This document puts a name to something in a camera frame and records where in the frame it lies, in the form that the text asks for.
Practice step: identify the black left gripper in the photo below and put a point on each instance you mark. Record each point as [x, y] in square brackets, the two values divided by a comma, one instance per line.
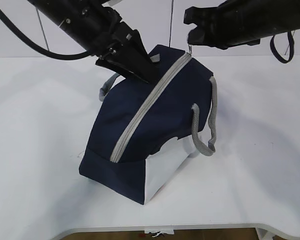
[102, 33]

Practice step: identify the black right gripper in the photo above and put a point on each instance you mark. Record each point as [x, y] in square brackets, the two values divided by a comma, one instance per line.
[220, 27]

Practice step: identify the navy insulated lunch bag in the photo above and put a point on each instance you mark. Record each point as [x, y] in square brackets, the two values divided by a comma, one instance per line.
[144, 132]

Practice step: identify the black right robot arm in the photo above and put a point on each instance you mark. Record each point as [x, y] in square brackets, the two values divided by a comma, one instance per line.
[265, 18]

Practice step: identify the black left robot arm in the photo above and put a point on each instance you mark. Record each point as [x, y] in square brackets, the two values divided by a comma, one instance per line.
[65, 14]

